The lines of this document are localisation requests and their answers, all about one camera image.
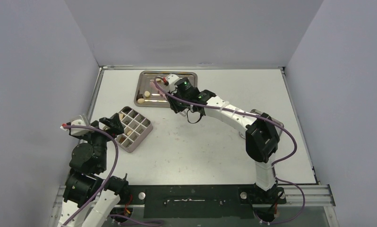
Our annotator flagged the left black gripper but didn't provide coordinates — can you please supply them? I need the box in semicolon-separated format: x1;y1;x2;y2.
79;113;123;171

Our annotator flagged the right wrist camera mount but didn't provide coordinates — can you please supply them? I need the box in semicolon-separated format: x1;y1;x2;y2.
162;74;180;87

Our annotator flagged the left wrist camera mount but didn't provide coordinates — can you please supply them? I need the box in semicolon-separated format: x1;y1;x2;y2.
60;114;90;136

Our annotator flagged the cream round swirl chocolate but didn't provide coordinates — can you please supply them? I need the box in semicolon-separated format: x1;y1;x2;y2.
137;98;145;104

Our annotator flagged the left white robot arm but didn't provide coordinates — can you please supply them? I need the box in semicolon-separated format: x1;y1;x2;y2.
58;113;132;227

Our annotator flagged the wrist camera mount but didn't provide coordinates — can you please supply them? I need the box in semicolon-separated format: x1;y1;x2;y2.
162;74;180;87
60;114;90;136

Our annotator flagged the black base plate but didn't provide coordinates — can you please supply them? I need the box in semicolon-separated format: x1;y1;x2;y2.
111;184;287;219

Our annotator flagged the metal tin lid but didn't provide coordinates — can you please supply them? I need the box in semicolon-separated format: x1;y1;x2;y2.
238;109;284;139

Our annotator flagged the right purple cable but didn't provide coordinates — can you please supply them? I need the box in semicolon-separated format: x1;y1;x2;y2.
153;76;306;225

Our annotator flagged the steel chocolate tray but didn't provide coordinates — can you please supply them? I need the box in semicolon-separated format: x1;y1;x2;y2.
133;70;198;108

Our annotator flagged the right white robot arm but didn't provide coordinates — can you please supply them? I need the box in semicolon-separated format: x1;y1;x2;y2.
162;74;283;204

